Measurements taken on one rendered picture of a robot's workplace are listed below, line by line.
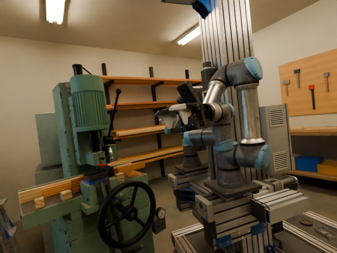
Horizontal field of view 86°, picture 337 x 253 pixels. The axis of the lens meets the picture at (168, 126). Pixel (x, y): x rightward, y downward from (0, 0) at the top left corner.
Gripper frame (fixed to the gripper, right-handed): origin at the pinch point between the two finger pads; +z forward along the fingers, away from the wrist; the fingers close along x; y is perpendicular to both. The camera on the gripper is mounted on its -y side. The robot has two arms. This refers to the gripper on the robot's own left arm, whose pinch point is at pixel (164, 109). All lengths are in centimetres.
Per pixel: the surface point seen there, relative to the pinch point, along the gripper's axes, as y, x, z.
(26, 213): 26, 60, 29
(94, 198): 27, 49, 7
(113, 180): 22, 47, -3
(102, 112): -14, 60, -10
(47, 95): -100, 293, -33
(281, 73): -63, 41, -335
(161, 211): 49, 53, -31
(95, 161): 12, 67, -4
